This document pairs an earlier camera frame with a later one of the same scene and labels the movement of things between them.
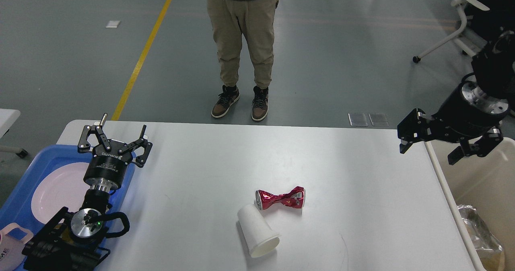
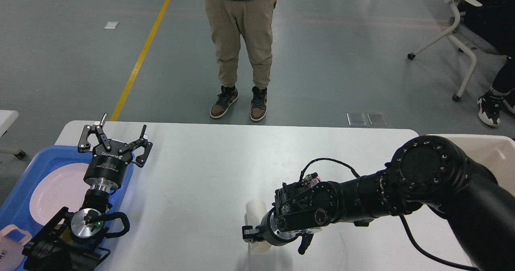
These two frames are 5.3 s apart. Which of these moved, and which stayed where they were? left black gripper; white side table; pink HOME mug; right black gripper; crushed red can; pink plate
Moved: right black gripper; crushed red can
Stayed: left black gripper; pink plate; white side table; pink HOME mug
